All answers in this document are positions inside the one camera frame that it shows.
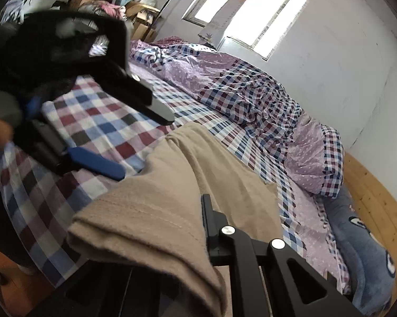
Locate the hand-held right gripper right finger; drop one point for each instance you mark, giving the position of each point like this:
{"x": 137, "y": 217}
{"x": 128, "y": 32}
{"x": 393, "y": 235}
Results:
{"x": 211, "y": 234}

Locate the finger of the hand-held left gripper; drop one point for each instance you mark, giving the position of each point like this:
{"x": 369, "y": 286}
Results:
{"x": 142, "y": 102}
{"x": 96, "y": 165}

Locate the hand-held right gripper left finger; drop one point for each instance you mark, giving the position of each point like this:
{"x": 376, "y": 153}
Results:
{"x": 119, "y": 290}

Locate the tan garment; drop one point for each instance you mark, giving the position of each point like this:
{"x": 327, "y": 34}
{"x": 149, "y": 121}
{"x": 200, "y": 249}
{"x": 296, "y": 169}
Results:
{"x": 185, "y": 178}

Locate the pink clothes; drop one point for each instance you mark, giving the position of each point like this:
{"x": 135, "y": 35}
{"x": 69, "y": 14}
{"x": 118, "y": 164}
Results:
{"x": 112, "y": 8}

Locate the plaid bed sheet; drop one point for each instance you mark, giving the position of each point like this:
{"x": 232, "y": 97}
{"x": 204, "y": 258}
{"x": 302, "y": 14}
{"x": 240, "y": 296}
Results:
{"x": 102, "y": 122}

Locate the dark red pillow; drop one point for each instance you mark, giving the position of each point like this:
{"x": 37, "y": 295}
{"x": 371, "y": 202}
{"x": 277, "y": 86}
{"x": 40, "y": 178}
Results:
{"x": 172, "y": 41}

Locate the white printed curtain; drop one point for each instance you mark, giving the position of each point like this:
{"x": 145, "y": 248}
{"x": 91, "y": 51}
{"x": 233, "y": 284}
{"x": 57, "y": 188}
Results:
{"x": 218, "y": 29}

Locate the plaid and lilac quilt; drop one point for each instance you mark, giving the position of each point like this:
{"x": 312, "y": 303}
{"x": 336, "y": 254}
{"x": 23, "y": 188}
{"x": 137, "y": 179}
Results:
{"x": 251, "y": 99}

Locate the blue plush pillow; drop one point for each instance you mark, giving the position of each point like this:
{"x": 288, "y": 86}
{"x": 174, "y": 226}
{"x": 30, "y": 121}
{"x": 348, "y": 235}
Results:
{"x": 360, "y": 254}

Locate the window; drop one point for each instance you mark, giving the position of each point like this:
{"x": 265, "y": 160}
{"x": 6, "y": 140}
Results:
{"x": 277, "y": 16}

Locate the wooden headboard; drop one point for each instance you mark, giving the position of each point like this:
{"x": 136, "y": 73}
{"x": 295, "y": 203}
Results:
{"x": 376, "y": 198}

